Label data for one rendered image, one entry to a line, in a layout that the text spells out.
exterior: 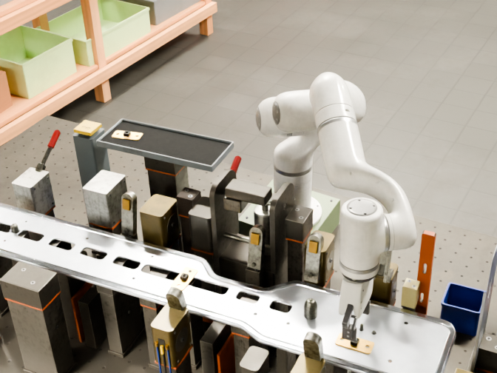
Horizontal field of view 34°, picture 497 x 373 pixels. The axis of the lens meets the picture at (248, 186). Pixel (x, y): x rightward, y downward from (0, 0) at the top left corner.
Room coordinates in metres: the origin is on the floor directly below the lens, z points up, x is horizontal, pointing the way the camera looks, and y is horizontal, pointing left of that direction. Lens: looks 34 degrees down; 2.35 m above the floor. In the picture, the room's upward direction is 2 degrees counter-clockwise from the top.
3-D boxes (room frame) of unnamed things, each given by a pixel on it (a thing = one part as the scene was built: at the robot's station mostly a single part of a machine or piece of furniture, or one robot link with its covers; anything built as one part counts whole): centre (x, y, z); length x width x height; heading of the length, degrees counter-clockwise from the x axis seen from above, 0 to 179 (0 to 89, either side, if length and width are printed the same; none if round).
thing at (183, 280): (1.58, 0.17, 1.01); 0.08 x 0.04 x 0.01; 154
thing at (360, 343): (1.33, -0.23, 1.01); 0.08 x 0.04 x 0.01; 64
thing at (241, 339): (1.50, 0.01, 0.84); 0.12 x 0.05 x 0.29; 154
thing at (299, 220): (1.68, -0.13, 0.91); 0.07 x 0.05 x 0.42; 154
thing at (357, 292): (1.33, -0.23, 1.17); 0.10 x 0.07 x 0.11; 154
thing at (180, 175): (1.99, 0.23, 0.92); 0.10 x 0.08 x 0.45; 64
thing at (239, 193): (1.72, -0.01, 0.94); 0.18 x 0.13 x 0.49; 64
